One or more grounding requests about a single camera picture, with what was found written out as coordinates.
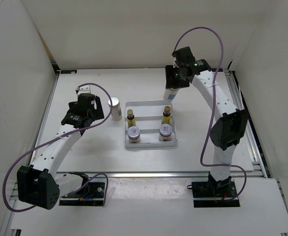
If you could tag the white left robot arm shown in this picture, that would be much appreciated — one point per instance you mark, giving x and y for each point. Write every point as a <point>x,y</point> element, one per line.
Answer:
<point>38,184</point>

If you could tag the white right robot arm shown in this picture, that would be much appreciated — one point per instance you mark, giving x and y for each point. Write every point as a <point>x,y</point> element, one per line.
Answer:
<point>227,123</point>

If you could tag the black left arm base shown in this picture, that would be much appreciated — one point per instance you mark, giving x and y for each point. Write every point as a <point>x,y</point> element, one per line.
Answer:
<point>80,190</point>

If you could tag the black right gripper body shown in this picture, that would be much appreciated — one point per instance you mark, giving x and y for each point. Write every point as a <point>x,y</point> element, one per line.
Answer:
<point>183,82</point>

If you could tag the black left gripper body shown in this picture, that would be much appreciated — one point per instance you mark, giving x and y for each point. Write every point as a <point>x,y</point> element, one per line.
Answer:
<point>72,105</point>

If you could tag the aluminium frame rail front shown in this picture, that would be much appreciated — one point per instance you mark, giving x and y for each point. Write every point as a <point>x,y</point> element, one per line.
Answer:
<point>156,174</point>

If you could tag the yellow small bottle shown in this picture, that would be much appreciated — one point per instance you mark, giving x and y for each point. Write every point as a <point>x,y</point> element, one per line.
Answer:
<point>131,118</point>
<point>166,115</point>

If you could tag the white divided tray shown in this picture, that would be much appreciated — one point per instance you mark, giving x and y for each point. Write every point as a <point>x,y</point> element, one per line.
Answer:
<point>148,117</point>

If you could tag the white shaker bottle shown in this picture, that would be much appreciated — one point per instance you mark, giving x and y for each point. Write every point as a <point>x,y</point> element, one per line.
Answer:
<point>114,104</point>
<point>170,94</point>

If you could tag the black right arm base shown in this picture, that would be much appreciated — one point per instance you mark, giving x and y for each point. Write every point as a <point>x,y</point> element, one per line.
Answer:
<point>204,196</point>

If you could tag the sauce jar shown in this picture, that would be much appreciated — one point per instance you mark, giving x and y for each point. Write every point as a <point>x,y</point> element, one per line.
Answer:
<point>165,132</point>
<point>134,134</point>

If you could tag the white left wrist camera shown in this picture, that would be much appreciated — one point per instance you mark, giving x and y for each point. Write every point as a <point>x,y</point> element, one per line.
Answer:
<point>83,89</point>

